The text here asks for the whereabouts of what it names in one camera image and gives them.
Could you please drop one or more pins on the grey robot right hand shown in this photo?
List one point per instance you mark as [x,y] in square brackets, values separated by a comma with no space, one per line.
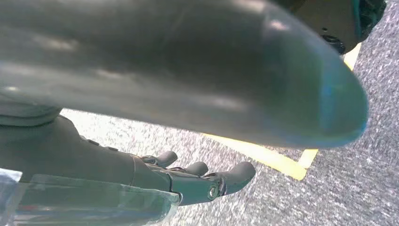
[156,62]

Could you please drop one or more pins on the clear plastic film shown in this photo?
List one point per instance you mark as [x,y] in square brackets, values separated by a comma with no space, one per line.
[93,199]

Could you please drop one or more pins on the yellow floor tape square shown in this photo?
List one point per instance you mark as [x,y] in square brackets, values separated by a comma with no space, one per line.
[280,162]

